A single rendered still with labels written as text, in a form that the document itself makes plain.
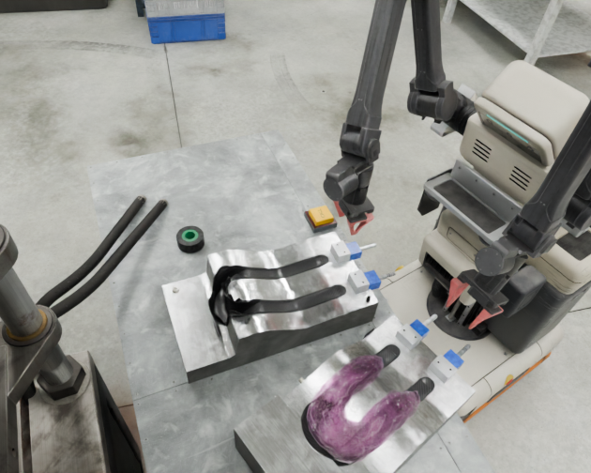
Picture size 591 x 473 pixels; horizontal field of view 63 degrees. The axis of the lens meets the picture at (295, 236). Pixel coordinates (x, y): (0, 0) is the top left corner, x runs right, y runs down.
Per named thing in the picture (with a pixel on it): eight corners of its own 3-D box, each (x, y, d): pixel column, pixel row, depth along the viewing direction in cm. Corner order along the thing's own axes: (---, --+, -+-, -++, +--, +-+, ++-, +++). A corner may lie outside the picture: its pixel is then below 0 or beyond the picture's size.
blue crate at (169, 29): (219, 18, 422) (218, -8, 406) (226, 40, 396) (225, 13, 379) (147, 22, 409) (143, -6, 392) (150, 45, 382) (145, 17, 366)
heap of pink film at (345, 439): (371, 348, 117) (378, 331, 111) (428, 404, 108) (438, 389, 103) (290, 414, 105) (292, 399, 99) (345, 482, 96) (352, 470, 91)
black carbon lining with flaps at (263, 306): (324, 256, 134) (327, 234, 127) (349, 301, 125) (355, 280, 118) (202, 291, 124) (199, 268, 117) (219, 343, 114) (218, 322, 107)
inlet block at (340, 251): (370, 244, 139) (372, 232, 135) (377, 257, 136) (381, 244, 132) (328, 255, 135) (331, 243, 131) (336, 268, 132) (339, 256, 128)
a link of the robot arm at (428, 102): (459, 94, 125) (441, 91, 129) (444, 81, 117) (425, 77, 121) (446, 128, 127) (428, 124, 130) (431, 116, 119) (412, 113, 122)
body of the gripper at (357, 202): (350, 219, 114) (356, 196, 109) (332, 191, 120) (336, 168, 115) (373, 213, 116) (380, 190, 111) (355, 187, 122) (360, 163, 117)
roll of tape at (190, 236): (198, 229, 147) (197, 221, 145) (208, 247, 143) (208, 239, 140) (173, 238, 144) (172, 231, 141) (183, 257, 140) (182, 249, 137)
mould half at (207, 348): (331, 251, 145) (337, 220, 135) (372, 321, 129) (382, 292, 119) (164, 298, 130) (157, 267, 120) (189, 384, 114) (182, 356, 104)
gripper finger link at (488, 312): (470, 339, 104) (497, 308, 99) (446, 314, 108) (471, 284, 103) (484, 332, 109) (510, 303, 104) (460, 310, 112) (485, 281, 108)
